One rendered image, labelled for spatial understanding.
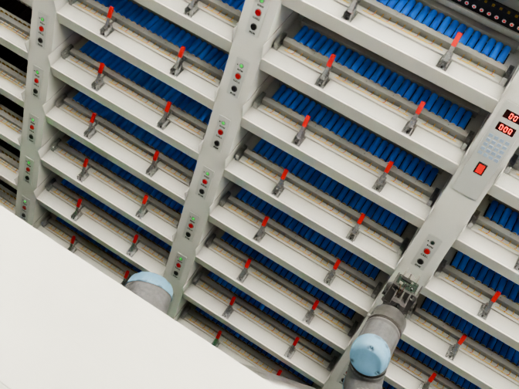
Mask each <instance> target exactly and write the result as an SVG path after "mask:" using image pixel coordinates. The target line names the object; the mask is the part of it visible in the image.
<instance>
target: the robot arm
mask: <svg viewBox="0 0 519 389"><path fill-rule="evenodd" d="M407 271H408V269H407V270H406V271H405V272H404V274H403V275H402V274H399V273H400V272H399V273H398V275H397V276H396V277H395V280H394V281H391V282H388V283H387V284H386V286H385V288H384V290H383V292H382V294H383V295H384V296H383V297H382V302H383V303H382V304H381V305H378V306H376V307H375V308H374V309H373V310H372V312H371V314H370V313H368V314H367V317H368V319H367V321H366V322H365V325H364V326H363V327H362V329H361V332H360V333H359V334H358V337H357V339H356V340H355V341H354V342H353V344H352V345H351V350H350V363H349V365H348V370H347V373H346V376H345V377H344V380H343V385H342V389H382V384H383V380H384V378H385V374H386V371H387V369H388V365H389V362H390V360H391V358H392V355H393V352H394V350H395V348H396V346H397V344H398V342H399V339H400V338H401V336H402V334H403V332H404V330H405V327H406V319H405V315H407V314H408V312H409V311H412V309H413V307H414V305H415V304H416V303H417V298H418V296H419V294H420V292H421V290H422V288H423V286H422V287H421V288H420V290H419V291H418V292H417V295H416V290H417V289H418V287H419V284H417V282H418V281H419V279H420V276H418V277H417V278H416V279H415V277H414V275H413V274H412V273H407ZM125 288H126V289H128V290H130V291H131V292H133V293H134V294H136V295H137V296H139V297H141V298H142V299H143V300H145V301H146V302H148V303H150V304H151V305H152V306H154V307H155V308H157V309H158V310H160V311H162V312H163V313H165V314H166V315H167V311H168V307H169V305H170V302H171V301H172V295H173V289H172V286H171V284H170V283H169V282H168V281H167V279H165V278H164V277H162V276H160V275H158V274H156V273H153V272H139V273H135V274H133V275H132V276H131V277H130V278H129V280H128V281H127V282H126V284H125ZM239 363H240V362H239ZM241 364H242V365H243V366H245V367H247V368H248V369H250V370H251V371H252V372H254V373H255V374H257V375H259V376H261V377H262V378H263V379H265V380H266V381H268V382H270V383H271V384H272V385H274V386H275V387H277V388H279V389H316V388H313V387H310V386H307V385H305V384H301V383H298V382H296V381H292V380H290V379H287V378H285V377H281V376H278V375H275V374H272V373H270V372H267V371H264V370H260V369H258V368H255V367H251V366H250V365H247V364H243V363H241Z"/></svg>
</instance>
